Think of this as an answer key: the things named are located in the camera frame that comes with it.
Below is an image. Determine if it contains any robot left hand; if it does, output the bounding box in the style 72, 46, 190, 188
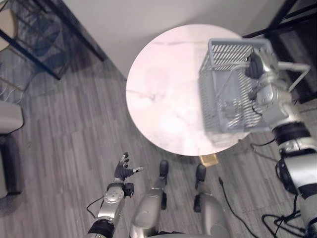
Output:
113, 152, 145, 184

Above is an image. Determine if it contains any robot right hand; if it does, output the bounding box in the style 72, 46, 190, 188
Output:
244, 48, 279, 80

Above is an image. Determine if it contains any grey slatted plastic basket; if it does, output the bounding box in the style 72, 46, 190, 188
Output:
199, 38, 311, 134

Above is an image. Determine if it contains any robot left leg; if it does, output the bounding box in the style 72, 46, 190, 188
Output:
129, 159, 170, 238

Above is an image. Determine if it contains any robot leg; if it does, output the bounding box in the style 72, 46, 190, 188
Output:
193, 163, 230, 238
129, 159, 170, 238

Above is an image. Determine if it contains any gold table base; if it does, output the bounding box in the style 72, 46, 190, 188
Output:
199, 153, 220, 167

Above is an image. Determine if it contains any round white marble table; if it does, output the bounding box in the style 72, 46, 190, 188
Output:
125, 23, 254, 157

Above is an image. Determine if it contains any robot right leg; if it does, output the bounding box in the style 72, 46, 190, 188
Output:
193, 163, 230, 238

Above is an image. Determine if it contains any black metal frame rack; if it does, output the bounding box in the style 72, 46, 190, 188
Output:
242, 0, 317, 105

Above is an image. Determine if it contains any black floor cable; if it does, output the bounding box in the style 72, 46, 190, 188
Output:
217, 176, 264, 238

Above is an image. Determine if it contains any black metal frame shelf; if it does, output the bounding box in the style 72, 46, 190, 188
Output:
0, 0, 105, 81

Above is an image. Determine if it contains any black cable bundle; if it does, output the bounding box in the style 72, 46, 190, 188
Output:
249, 141, 308, 238

